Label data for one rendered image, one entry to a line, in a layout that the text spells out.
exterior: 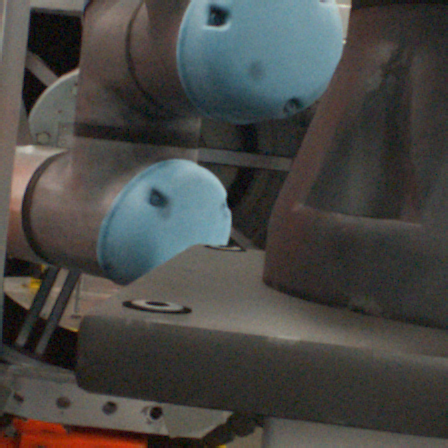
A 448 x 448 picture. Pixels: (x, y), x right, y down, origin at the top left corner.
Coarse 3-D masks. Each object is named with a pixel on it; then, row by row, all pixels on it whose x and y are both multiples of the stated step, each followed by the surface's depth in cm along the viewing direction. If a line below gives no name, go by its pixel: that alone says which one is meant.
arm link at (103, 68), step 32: (96, 0) 68; (128, 0) 65; (96, 32) 67; (96, 64) 67; (96, 96) 68; (128, 96) 66; (96, 128) 68; (128, 128) 67; (160, 128) 68; (192, 128) 69
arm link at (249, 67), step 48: (144, 0) 58; (192, 0) 55; (240, 0) 53; (288, 0) 54; (144, 48) 60; (192, 48) 54; (240, 48) 53; (288, 48) 54; (336, 48) 55; (144, 96) 63; (192, 96) 57; (240, 96) 54; (288, 96) 55
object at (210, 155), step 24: (48, 72) 122; (264, 168) 123; (288, 168) 123; (240, 240) 124; (48, 288) 124; (72, 288) 124; (24, 312) 142; (24, 336) 124; (48, 336) 124; (72, 336) 141; (24, 360) 122; (48, 360) 124; (72, 360) 127
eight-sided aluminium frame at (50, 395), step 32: (0, 384) 113; (32, 384) 114; (64, 384) 114; (0, 416) 114; (32, 416) 114; (64, 416) 114; (96, 416) 114; (128, 416) 114; (160, 416) 115; (192, 416) 114; (224, 416) 114
